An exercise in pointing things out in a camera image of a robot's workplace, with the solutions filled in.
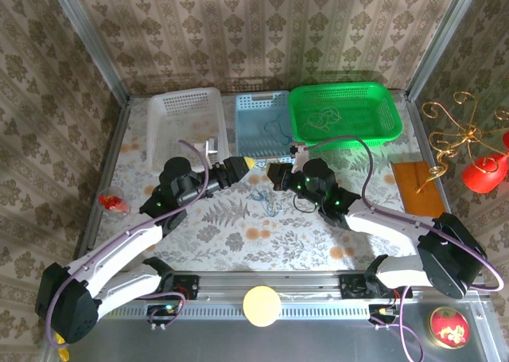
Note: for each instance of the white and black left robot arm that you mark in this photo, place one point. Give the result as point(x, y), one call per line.
point(119, 250)

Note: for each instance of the orange wooden block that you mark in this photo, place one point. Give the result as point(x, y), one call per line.
point(417, 191)

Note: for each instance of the pale yellow round ball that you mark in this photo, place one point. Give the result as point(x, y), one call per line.
point(261, 306)

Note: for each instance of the small black controller board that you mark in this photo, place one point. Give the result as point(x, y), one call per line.
point(381, 311)
point(159, 309)

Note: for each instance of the red balloon ornament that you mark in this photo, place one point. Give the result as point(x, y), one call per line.
point(483, 175)
point(506, 141)

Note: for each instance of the aluminium frame post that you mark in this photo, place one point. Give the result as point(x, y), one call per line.
point(441, 40)
point(93, 40)

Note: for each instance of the yellow banana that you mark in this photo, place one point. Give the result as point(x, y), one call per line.
point(63, 352)

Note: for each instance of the long aluminium base rail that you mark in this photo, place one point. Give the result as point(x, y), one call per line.
point(302, 284)

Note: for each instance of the aluminium side rail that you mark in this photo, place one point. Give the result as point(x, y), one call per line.
point(424, 139)
point(115, 133)

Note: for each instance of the clear cup with red contents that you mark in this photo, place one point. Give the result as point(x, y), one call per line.
point(113, 203)

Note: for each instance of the round red and gold tin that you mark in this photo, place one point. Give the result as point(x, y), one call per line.
point(448, 328)

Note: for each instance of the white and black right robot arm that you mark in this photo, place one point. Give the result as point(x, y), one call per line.
point(389, 228)

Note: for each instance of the green perforated plastic basket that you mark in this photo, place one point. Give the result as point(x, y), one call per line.
point(358, 95)

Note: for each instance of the floral fern print tablecloth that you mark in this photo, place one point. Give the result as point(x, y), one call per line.
point(238, 250)

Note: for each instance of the white perforated plastic basket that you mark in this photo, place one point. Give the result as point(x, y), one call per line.
point(175, 119)

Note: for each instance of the light blue perforated plastic basket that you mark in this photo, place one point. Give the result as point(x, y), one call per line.
point(254, 123)

